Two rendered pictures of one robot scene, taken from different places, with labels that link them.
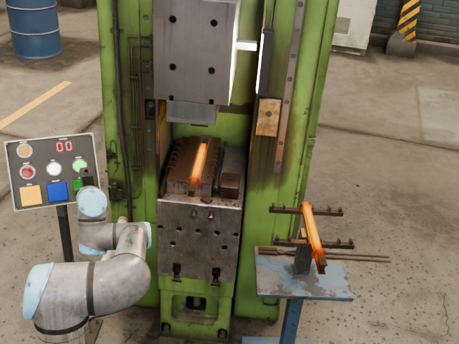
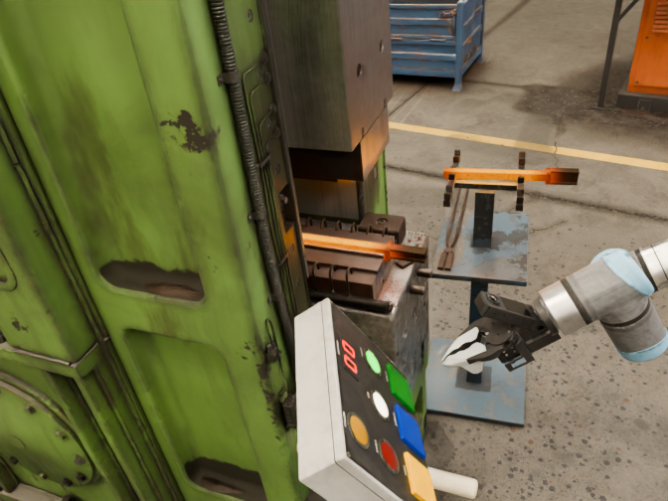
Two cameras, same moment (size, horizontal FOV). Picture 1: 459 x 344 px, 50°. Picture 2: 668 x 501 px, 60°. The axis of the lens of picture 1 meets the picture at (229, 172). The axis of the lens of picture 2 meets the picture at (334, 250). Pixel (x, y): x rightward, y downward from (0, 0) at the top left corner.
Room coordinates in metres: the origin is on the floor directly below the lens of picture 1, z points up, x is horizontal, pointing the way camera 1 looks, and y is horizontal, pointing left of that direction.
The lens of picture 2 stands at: (1.45, 1.31, 1.88)
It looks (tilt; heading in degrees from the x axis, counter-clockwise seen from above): 36 degrees down; 293
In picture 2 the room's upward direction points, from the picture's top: 7 degrees counter-clockwise
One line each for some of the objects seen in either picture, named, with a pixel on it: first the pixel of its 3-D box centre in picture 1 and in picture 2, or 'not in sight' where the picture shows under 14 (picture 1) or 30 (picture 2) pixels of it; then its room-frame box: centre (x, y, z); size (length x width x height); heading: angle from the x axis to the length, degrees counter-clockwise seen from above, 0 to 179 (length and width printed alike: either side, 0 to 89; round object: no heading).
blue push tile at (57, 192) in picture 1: (57, 192); (408, 431); (1.61, 0.69, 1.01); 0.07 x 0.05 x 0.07; 113
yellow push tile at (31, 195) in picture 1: (31, 195); (418, 482); (1.57, 0.78, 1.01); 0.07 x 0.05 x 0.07; 113
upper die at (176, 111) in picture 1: (197, 93); (291, 135); (2.00, 0.17, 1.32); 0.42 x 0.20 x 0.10; 178
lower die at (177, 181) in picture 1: (195, 162); (310, 256); (2.00, 0.17, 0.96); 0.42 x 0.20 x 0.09; 178
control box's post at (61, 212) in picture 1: (68, 257); not in sight; (1.73, 0.73, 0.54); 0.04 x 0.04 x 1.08; 88
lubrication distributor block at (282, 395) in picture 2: (115, 192); (292, 408); (1.92, 0.54, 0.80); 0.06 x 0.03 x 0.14; 88
